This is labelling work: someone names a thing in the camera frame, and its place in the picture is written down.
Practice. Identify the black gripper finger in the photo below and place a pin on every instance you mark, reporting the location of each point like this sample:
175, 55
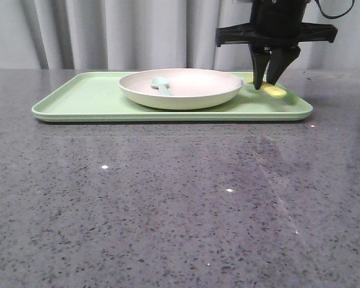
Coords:
280, 59
260, 58

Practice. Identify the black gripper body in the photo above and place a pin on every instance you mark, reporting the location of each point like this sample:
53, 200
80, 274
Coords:
275, 25

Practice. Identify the yellow plastic fork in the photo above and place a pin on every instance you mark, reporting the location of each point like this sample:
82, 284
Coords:
267, 88

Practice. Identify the cream round plate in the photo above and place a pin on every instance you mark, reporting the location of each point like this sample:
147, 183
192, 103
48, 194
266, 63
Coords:
190, 88

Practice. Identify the light blue plastic spoon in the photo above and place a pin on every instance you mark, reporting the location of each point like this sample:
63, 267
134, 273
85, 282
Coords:
161, 84

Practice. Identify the light green plastic tray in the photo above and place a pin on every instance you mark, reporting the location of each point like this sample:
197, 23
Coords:
97, 97

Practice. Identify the grey pleated curtain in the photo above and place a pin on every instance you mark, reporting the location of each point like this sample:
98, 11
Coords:
120, 35

